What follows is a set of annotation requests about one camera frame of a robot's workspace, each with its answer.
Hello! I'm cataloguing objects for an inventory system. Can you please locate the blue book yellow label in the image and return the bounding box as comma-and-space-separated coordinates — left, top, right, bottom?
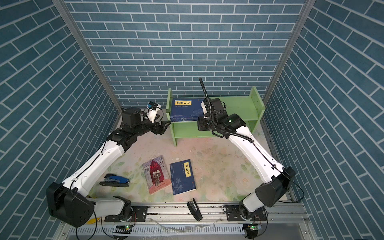
170, 160, 196, 196
170, 98, 204, 122

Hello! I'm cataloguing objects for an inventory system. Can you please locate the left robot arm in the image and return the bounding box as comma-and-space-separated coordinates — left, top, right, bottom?
46, 102, 170, 228

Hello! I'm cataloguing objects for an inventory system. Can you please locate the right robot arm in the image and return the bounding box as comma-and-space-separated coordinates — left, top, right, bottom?
198, 77, 296, 220

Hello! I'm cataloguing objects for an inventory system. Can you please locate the red illustrated book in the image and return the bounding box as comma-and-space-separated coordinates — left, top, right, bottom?
142, 155, 171, 195

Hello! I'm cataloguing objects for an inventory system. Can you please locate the green two-tier shelf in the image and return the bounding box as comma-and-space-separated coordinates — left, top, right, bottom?
166, 87, 266, 146

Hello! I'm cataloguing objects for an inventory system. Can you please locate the blue black stapler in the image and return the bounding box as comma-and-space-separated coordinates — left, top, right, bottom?
99, 174, 130, 188

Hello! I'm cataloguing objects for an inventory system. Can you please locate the yellow pen holder cup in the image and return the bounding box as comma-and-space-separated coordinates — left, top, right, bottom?
86, 218, 99, 225

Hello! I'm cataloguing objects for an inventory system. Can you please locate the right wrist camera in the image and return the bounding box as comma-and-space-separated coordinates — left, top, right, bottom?
201, 102, 208, 115

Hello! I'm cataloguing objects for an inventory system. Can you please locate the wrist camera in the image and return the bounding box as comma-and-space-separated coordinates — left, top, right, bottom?
201, 102, 208, 115
147, 101, 161, 123

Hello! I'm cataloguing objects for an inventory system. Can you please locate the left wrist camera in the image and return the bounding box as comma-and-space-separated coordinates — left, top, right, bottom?
147, 101, 161, 123

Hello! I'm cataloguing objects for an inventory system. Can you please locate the black clip on rail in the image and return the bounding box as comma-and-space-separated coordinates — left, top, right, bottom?
187, 199, 203, 222

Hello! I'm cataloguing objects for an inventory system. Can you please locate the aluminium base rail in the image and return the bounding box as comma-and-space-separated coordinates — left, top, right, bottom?
61, 201, 310, 238

